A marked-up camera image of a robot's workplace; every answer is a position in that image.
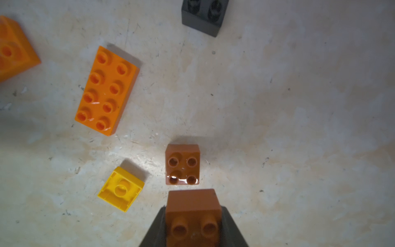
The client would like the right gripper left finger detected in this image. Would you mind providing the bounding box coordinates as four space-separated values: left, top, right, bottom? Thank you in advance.
139 206 167 247

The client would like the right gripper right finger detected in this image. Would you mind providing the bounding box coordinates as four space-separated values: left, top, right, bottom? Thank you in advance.
220 206 249 247

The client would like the brown brick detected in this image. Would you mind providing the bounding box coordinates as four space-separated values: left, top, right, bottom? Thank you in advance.
165 189 222 247
165 144 201 185

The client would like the yellow square brick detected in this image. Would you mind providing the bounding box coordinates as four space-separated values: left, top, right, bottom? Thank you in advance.
98 166 145 212

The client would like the orange long brick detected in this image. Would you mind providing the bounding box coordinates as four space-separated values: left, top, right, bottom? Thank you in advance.
1 15 41 82
75 46 140 136

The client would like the black square brick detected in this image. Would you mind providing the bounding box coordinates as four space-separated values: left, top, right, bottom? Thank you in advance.
181 0 229 37

